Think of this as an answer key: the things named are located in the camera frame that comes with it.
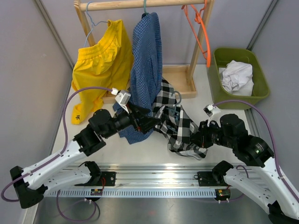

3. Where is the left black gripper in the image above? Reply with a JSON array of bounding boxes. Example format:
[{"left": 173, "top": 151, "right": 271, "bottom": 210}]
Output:
[{"left": 103, "top": 101, "right": 161, "bottom": 139}]

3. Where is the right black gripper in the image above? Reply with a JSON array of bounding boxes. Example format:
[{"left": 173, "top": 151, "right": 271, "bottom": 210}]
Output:
[{"left": 188, "top": 119, "right": 236, "bottom": 148}]

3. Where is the black white checked shirt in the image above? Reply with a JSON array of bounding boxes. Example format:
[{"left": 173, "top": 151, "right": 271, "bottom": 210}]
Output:
[{"left": 152, "top": 79, "right": 208, "bottom": 160}]

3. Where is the grey blue hanger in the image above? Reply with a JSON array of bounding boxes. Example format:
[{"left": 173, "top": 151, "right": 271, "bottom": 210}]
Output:
[{"left": 167, "top": 91, "right": 182, "bottom": 121}]

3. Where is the orange hanger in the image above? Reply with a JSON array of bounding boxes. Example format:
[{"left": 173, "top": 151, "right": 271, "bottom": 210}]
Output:
[{"left": 181, "top": 0, "right": 212, "bottom": 68}]

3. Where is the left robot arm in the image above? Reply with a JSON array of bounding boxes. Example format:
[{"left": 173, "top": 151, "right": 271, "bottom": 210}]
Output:
[{"left": 10, "top": 104, "right": 161, "bottom": 209}]

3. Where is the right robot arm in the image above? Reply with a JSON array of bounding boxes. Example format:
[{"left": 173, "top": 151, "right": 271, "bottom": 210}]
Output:
[{"left": 191, "top": 114, "right": 299, "bottom": 224}]

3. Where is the blue checked shirt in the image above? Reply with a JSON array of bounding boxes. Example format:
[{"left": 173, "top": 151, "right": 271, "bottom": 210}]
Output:
[{"left": 113, "top": 12, "right": 164, "bottom": 145}]

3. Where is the teal hanger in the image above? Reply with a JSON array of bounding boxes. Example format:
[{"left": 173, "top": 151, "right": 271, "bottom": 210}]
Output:
[{"left": 142, "top": 0, "right": 149, "bottom": 17}]

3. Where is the wooden clothes rack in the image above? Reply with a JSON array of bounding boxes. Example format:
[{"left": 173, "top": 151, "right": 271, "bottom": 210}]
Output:
[{"left": 73, "top": 0, "right": 214, "bottom": 98}]

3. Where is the yellow garment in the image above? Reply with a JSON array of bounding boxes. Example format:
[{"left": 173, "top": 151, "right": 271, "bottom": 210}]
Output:
[{"left": 71, "top": 20, "right": 134, "bottom": 125}]

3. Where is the green plastic basket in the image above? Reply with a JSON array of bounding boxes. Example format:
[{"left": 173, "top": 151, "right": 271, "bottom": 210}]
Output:
[{"left": 207, "top": 47, "right": 271, "bottom": 110}]

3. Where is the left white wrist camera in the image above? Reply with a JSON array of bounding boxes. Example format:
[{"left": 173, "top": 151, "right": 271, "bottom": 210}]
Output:
[{"left": 111, "top": 88, "right": 131, "bottom": 113}]

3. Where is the aluminium mounting rail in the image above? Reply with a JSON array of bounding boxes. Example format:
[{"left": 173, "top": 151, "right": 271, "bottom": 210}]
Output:
[{"left": 31, "top": 162, "right": 287, "bottom": 189}]

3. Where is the white slotted cable duct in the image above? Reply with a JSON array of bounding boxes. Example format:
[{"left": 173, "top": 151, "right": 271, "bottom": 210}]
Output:
[{"left": 49, "top": 188, "right": 216, "bottom": 198}]

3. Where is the light blue wire hanger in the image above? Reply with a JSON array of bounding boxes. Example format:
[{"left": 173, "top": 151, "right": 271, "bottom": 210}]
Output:
[{"left": 84, "top": 1, "right": 108, "bottom": 48}]

